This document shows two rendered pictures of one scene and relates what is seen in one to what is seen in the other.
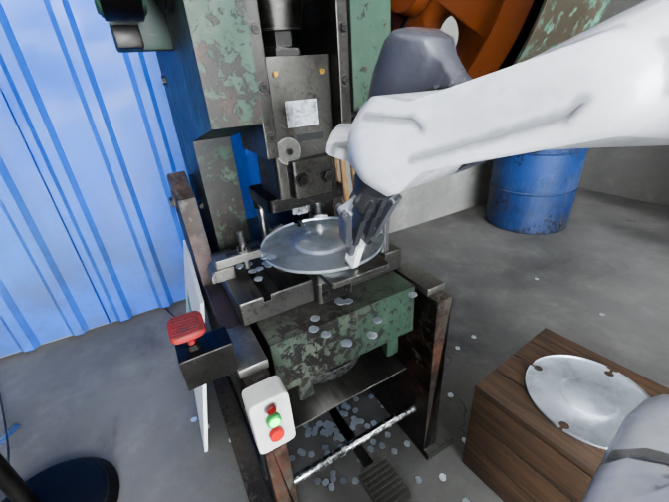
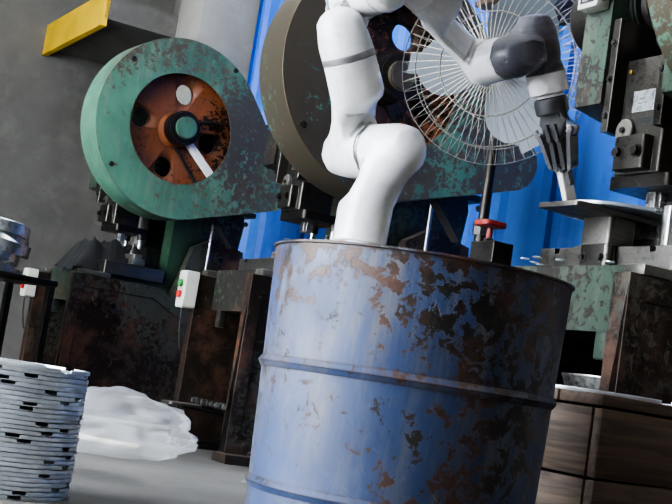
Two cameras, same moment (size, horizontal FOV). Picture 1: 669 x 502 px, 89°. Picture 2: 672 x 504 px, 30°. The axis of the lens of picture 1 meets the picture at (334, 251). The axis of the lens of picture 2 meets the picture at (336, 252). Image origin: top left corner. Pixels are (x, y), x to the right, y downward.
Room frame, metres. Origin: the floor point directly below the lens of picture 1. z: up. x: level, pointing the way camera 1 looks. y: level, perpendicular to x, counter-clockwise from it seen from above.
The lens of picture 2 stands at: (0.02, -2.79, 0.30)
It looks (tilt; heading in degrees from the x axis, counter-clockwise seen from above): 6 degrees up; 88
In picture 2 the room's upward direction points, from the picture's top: 9 degrees clockwise
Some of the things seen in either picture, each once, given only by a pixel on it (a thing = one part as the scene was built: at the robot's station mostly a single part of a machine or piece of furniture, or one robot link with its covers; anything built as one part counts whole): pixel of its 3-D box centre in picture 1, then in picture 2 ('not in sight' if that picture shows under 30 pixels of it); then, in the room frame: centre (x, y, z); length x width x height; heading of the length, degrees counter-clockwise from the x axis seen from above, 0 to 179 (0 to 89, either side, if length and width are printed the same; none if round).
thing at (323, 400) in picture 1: (315, 355); not in sight; (0.85, 0.09, 0.31); 0.43 x 0.42 x 0.01; 118
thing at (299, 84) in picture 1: (295, 125); (656, 116); (0.80, 0.07, 1.04); 0.17 x 0.15 x 0.30; 28
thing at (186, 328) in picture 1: (190, 339); (489, 235); (0.48, 0.27, 0.72); 0.07 x 0.06 x 0.08; 28
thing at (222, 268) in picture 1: (240, 251); not in sight; (0.76, 0.24, 0.76); 0.17 x 0.06 x 0.10; 118
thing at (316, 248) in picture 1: (322, 241); (614, 214); (0.72, 0.03, 0.78); 0.29 x 0.29 x 0.01
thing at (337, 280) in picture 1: (334, 273); (595, 239); (0.68, 0.00, 0.72); 0.25 x 0.14 x 0.14; 28
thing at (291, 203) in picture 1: (296, 195); (661, 193); (0.84, 0.09, 0.86); 0.20 x 0.16 x 0.05; 118
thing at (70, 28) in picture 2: not in sight; (136, 39); (-1.32, 5.70, 2.44); 1.25 x 0.92 x 0.27; 118
